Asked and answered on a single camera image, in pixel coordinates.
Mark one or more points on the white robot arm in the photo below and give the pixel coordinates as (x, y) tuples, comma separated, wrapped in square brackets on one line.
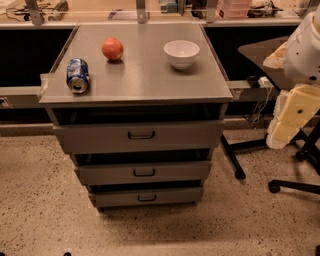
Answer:
[(299, 57)]

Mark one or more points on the grey drawer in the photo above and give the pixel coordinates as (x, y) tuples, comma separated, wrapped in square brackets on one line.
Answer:
[(139, 137), (143, 173), (146, 197)]

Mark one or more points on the grey middle drawer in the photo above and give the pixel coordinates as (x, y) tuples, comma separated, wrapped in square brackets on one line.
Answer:
[(143, 173)]

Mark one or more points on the grey top drawer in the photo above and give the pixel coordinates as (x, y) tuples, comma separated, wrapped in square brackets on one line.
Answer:
[(139, 137)]

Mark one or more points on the white bowl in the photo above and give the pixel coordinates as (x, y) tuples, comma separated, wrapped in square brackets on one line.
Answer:
[(181, 54)]

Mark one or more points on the red apple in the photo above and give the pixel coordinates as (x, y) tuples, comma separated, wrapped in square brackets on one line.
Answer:
[(112, 49)]

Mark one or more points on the pink plastic bin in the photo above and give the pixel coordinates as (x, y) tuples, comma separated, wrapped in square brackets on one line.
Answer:
[(233, 9)]

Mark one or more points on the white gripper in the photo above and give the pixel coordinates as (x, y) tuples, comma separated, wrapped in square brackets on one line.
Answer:
[(302, 58)]

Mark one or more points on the blue soda can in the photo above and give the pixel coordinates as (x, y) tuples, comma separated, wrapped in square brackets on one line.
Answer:
[(77, 76)]

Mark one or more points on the grey bottom drawer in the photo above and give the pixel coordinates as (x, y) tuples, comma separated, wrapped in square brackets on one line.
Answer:
[(146, 197)]

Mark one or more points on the black stand table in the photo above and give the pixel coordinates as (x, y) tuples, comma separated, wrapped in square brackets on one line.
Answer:
[(258, 53)]

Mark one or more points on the black office chair base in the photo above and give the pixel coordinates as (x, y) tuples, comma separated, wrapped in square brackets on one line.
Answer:
[(307, 163)]

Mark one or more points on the grey drawer cabinet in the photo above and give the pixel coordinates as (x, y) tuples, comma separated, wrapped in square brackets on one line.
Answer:
[(141, 87)]

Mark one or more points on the white power adapter with cables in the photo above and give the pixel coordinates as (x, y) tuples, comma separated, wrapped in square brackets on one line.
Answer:
[(265, 89)]

